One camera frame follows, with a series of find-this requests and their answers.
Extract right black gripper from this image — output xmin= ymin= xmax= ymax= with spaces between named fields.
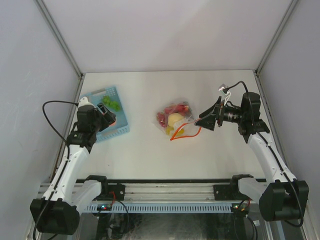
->
xmin=195 ymin=96 xmax=246 ymax=130

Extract light blue slotted cable duct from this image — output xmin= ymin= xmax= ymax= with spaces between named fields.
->
xmin=84 ymin=202 xmax=233 ymax=214

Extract yellow fake pear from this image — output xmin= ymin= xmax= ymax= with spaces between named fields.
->
xmin=167 ymin=113 xmax=184 ymax=128

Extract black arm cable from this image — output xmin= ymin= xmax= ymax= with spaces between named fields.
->
xmin=223 ymin=80 xmax=305 ymax=227
xmin=32 ymin=100 xmax=80 ymax=240

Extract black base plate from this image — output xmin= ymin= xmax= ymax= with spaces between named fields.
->
xmin=213 ymin=184 xmax=249 ymax=201
xmin=95 ymin=183 xmax=126 ymax=201

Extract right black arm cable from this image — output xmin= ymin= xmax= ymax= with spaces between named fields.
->
xmin=223 ymin=80 xmax=305 ymax=227

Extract aluminium front rail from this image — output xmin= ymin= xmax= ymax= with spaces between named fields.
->
xmin=36 ymin=178 xmax=308 ymax=203

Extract red fake strawberries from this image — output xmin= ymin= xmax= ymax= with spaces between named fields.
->
xmin=171 ymin=102 xmax=192 ymax=116

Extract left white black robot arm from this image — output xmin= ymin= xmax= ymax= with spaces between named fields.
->
xmin=30 ymin=102 xmax=116 ymax=239

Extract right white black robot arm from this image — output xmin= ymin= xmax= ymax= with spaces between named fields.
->
xmin=195 ymin=92 xmax=309 ymax=222

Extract light blue plastic basket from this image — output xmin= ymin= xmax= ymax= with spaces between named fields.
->
xmin=80 ymin=86 xmax=130 ymax=143

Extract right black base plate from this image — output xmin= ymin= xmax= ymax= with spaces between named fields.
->
xmin=213 ymin=184 xmax=249 ymax=201

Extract green fake grape bunch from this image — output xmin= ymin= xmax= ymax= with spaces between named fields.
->
xmin=102 ymin=95 xmax=121 ymax=112

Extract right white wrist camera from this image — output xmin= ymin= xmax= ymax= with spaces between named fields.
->
xmin=218 ymin=84 xmax=231 ymax=105

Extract clear zip top bag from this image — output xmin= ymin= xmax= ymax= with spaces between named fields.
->
xmin=153 ymin=98 xmax=202 ymax=141

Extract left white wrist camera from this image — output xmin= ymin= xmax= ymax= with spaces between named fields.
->
xmin=77 ymin=96 xmax=94 ymax=108

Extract red fake grape bunch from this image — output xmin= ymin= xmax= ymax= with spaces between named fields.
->
xmin=156 ymin=106 xmax=173 ymax=128

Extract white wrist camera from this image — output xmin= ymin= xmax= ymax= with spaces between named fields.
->
xmin=218 ymin=84 xmax=231 ymax=105
xmin=77 ymin=96 xmax=94 ymax=108

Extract yellow fake lemon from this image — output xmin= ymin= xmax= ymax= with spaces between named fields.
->
xmin=165 ymin=126 xmax=185 ymax=137

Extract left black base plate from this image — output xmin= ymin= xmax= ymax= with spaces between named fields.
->
xmin=95 ymin=183 xmax=126 ymax=201

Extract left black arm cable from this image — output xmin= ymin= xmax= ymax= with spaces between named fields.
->
xmin=32 ymin=100 xmax=80 ymax=240

